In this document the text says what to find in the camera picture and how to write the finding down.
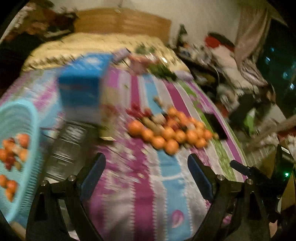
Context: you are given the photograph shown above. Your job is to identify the wooden headboard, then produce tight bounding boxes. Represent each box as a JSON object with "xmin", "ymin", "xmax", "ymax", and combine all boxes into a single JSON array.
[{"xmin": 74, "ymin": 8, "xmax": 171, "ymax": 44}]

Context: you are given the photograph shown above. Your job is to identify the pink curtain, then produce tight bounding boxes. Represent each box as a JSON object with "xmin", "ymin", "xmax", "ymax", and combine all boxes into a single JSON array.
[{"xmin": 234, "ymin": 0, "xmax": 276, "ymax": 86}]

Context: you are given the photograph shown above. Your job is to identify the cluttered bedside table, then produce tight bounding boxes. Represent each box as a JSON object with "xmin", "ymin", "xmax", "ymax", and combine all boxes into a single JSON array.
[{"xmin": 173, "ymin": 24, "xmax": 235, "ymax": 97}]

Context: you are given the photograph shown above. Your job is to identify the black smartphone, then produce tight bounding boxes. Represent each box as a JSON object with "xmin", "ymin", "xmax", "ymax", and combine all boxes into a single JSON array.
[{"xmin": 204, "ymin": 113, "xmax": 228, "ymax": 140}]

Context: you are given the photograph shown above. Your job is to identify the cream patterned quilt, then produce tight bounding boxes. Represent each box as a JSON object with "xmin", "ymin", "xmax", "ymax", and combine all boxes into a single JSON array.
[{"xmin": 22, "ymin": 33, "xmax": 189, "ymax": 72}]

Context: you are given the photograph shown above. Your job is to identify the green leafy vegetables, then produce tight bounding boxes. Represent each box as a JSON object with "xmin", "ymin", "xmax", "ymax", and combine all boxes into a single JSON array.
[{"xmin": 135, "ymin": 44, "xmax": 177, "ymax": 82}]

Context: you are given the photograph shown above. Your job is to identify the light blue plastic basket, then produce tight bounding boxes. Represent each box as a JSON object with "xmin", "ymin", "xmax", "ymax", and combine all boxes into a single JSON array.
[{"xmin": 1, "ymin": 99, "xmax": 43, "ymax": 225}]

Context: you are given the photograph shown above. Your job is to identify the blue cardboard box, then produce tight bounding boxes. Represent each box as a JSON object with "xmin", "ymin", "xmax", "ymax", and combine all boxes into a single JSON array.
[{"xmin": 58, "ymin": 53, "xmax": 113, "ymax": 126}]

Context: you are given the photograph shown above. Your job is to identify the small purple tin box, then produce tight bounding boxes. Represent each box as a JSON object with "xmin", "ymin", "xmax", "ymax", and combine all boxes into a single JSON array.
[{"xmin": 112, "ymin": 48, "xmax": 131, "ymax": 64}]

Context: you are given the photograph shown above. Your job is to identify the striped floral bed sheet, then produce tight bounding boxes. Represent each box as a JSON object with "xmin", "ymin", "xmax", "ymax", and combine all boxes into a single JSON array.
[{"xmin": 1, "ymin": 68, "xmax": 245, "ymax": 240}]

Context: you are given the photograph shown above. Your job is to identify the clear plastic container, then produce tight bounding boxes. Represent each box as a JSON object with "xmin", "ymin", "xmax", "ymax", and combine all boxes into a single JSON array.
[{"xmin": 43, "ymin": 121, "xmax": 98, "ymax": 183}]

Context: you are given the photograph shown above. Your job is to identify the large orange in pile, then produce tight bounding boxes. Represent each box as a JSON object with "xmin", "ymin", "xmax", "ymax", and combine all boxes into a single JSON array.
[{"xmin": 127, "ymin": 120, "xmax": 144, "ymax": 137}]

